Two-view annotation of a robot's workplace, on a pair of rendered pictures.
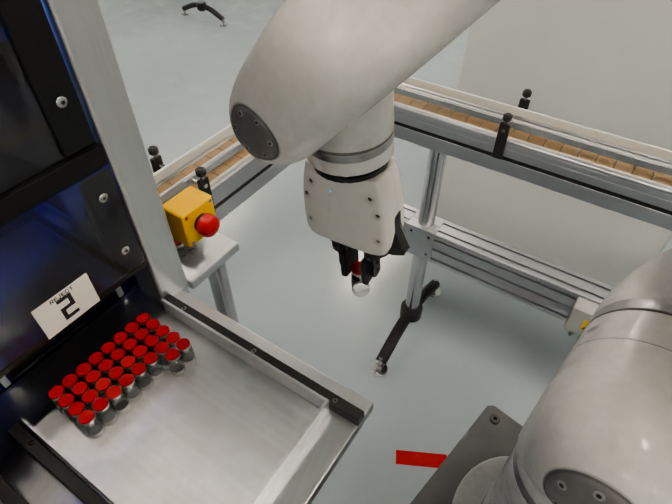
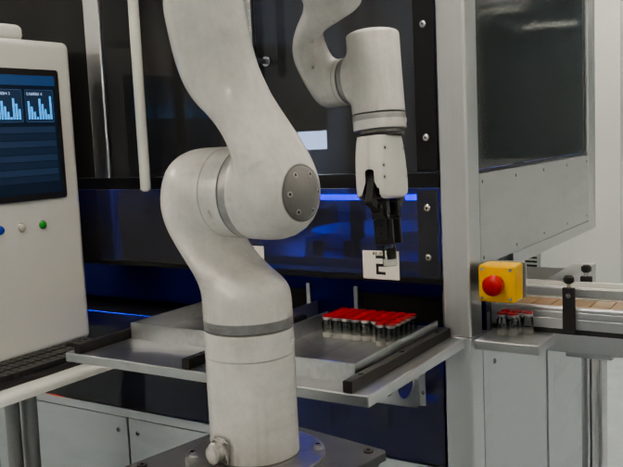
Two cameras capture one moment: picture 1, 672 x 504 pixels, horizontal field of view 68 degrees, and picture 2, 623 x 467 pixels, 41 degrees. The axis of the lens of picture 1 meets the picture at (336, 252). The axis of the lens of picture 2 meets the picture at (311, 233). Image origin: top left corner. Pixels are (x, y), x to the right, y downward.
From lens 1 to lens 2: 139 cm
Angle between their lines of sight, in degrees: 85
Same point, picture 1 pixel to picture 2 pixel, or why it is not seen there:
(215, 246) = (526, 340)
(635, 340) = not seen: hidden behind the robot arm
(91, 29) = (454, 103)
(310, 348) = not seen: outside the picture
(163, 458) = (310, 350)
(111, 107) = (451, 152)
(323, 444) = (325, 384)
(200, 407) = (350, 353)
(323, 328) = not seen: outside the picture
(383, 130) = (362, 105)
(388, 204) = (359, 155)
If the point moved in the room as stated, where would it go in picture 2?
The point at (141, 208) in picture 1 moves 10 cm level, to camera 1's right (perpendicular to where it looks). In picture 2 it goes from (450, 234) to (460, 240)
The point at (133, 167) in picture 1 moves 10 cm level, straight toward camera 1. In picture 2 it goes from (453, 200) to (411, 204)
